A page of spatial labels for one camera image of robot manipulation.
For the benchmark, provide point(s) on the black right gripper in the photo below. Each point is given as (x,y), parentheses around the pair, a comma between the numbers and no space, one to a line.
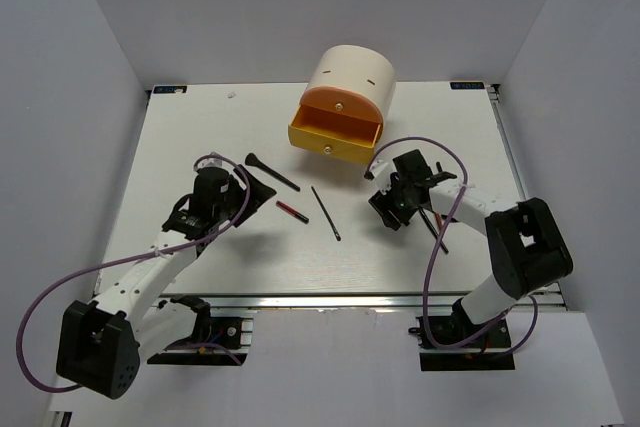
(382,203)

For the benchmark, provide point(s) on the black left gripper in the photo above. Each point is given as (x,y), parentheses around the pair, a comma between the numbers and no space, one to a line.
(259,195)

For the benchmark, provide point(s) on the yellow organizer drawer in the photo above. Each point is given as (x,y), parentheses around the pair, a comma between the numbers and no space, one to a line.
(334,134)

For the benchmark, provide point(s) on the orange organizer drawer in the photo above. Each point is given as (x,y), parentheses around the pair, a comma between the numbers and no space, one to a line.
(344,102)

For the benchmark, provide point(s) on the cream cylindrical makeup organizer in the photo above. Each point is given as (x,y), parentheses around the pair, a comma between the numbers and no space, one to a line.
(357,69)

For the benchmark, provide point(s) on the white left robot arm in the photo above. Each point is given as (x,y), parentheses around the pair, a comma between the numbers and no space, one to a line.
(104,342)

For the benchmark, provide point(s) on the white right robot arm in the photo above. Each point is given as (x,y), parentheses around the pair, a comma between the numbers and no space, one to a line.
(526,248)

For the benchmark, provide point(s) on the slim black makeup brush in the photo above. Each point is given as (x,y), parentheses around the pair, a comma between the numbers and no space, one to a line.
(433,230)

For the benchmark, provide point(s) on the black powder brush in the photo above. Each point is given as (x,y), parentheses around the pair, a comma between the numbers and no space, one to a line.
(252,160)

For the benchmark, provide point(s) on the thin black mascara wand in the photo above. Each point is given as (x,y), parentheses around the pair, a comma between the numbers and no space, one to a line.
(326,214)

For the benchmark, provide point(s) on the blue right corner label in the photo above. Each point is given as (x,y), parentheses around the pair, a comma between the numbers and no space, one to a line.
(467,85)

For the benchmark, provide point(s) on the blue corner label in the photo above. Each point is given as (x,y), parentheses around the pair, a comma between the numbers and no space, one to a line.
(467,85)
(169,89)

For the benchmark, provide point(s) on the blue left corner label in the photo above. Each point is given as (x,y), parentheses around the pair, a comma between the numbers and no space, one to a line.
(169,89)

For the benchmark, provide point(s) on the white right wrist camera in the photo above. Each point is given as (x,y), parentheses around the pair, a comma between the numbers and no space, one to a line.
(380,172)

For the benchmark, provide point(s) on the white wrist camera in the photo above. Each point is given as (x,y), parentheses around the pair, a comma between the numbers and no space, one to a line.
(212,160)
(380,172)

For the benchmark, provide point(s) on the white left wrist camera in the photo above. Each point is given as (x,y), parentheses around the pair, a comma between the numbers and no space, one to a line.
(212,160)

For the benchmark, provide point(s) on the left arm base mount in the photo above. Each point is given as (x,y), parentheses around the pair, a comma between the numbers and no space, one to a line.
(215,340)

